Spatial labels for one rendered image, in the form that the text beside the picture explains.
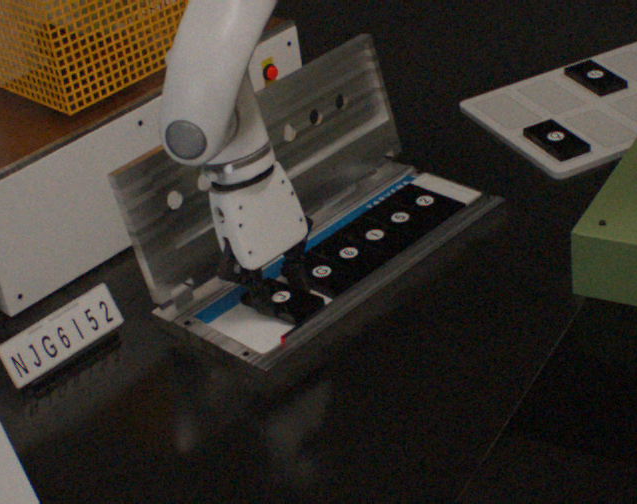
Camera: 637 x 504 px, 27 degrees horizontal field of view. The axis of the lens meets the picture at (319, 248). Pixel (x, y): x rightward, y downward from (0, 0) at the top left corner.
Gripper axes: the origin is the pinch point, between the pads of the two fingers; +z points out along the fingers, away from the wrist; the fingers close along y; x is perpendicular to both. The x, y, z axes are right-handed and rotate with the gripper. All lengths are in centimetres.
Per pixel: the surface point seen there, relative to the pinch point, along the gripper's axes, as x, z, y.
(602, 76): 3, 2, 70
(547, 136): -1, 3, 51
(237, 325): 2.5, 2.2, -5.8
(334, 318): -6.3, 3.8, 1.7
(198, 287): 11.6, -0.3, -3.6
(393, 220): 0.8, 1.3, 20.7
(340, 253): 1.2, 1.2, 11.2
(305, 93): 11.4, -15.7, 21.2
